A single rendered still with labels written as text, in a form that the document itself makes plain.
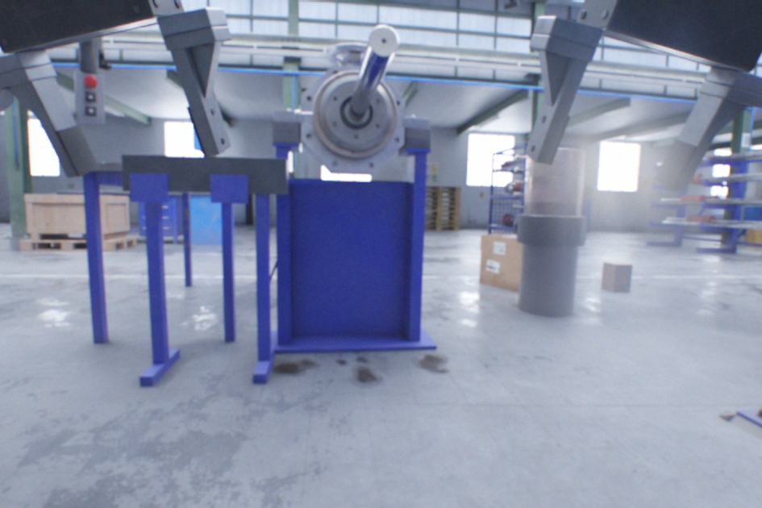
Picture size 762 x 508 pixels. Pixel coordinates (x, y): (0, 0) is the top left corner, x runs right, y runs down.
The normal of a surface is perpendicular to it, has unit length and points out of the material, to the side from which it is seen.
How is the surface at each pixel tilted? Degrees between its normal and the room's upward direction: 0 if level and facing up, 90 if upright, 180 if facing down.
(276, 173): 90
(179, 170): 90
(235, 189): 90
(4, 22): 113
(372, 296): 90
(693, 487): 0
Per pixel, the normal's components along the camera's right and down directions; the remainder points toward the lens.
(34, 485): 0.02, -0.99
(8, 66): -0.07, 0.50
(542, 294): -0.47, 0.09
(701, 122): -0.98, -0.14
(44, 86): 0.99, -0.09
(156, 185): 0.14, 0.12
